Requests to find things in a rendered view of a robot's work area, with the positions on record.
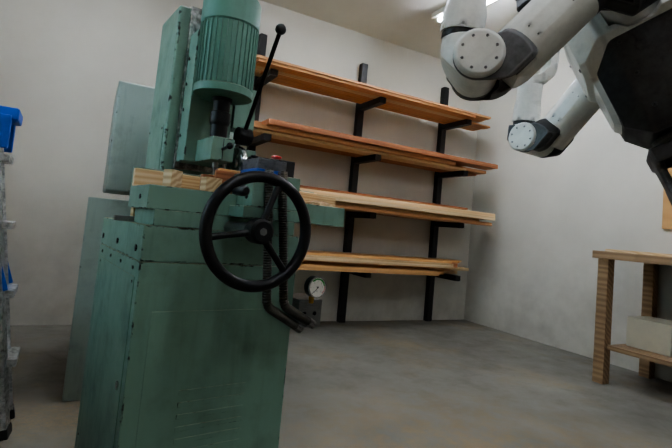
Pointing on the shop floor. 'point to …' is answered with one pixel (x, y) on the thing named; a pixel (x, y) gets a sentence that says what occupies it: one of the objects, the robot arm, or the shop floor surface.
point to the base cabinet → (181, 358)
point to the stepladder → (10, 117)
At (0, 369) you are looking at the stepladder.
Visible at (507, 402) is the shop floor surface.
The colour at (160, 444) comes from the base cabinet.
